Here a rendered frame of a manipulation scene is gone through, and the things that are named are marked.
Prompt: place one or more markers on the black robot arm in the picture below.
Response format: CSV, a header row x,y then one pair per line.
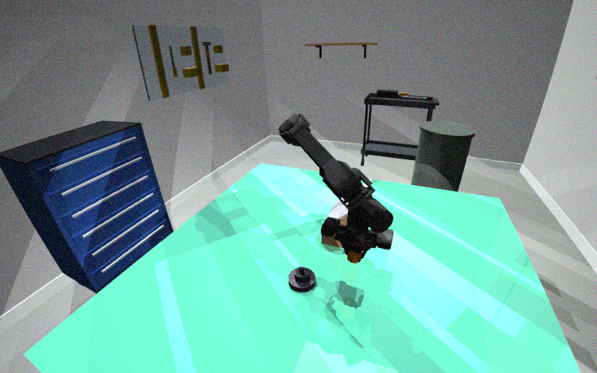
x,y
344,182

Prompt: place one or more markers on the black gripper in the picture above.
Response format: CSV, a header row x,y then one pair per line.
x,y
332,227

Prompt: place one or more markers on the orange knob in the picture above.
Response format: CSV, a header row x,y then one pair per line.
x,y
354,257

